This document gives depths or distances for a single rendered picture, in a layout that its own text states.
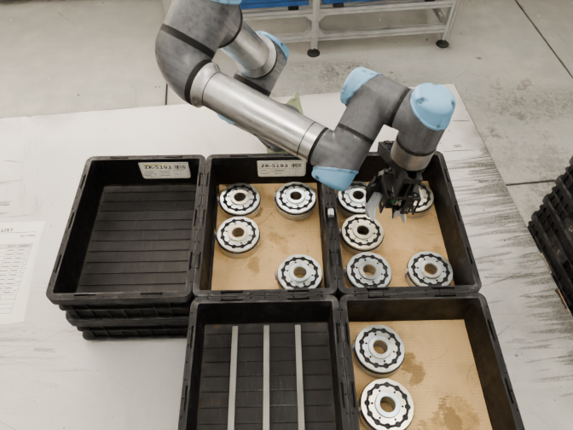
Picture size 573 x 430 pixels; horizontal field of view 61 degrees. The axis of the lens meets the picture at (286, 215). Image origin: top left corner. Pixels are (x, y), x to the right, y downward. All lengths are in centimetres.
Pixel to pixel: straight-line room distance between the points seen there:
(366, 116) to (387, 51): 239
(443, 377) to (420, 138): 49
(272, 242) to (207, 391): 38
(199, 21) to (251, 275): 56
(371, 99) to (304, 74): 214
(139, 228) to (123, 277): 14
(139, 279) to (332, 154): 56
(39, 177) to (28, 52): 198
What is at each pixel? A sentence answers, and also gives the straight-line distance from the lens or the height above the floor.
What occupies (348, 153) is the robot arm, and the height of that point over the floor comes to 120.
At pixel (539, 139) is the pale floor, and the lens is 292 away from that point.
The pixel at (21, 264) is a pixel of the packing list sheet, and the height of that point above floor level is 70.
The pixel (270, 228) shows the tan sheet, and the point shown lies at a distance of 120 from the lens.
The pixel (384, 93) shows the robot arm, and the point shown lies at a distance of 87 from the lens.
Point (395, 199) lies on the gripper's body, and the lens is 97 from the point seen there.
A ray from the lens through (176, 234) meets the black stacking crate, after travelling 123.
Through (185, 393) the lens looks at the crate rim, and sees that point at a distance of 94.
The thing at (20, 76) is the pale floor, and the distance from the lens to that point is 339.
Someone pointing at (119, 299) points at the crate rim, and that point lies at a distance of 105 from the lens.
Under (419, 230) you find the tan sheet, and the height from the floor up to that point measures 83.
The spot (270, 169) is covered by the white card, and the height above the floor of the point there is 89.
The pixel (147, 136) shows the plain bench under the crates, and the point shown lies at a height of 70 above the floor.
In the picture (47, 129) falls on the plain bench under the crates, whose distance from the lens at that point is 181.
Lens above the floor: 182
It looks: 53 degrees down
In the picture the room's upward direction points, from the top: straight up
